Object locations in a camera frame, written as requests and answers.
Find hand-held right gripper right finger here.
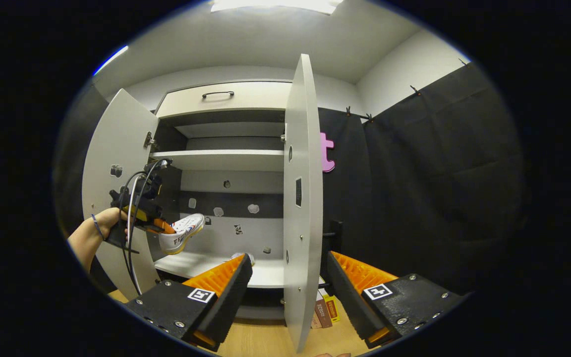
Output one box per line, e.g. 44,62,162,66
326,251,466,349

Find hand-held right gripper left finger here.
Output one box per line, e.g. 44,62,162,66
123,254,254,353

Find white shoe cabinet door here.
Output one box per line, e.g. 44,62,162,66
283,54,324,354
81,88,162,300

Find white shoe cabinet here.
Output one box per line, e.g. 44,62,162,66
148,79,296,320

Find white cabinet drawer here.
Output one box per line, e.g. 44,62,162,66
156,81,293,119

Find black backdrop cloth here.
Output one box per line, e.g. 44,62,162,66
53,62,526,298

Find ceiling light panel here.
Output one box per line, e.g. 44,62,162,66
210,0,344,14

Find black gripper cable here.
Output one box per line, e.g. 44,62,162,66
118,159,167,296

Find black door handle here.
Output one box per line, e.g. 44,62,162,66
321,220,344,291

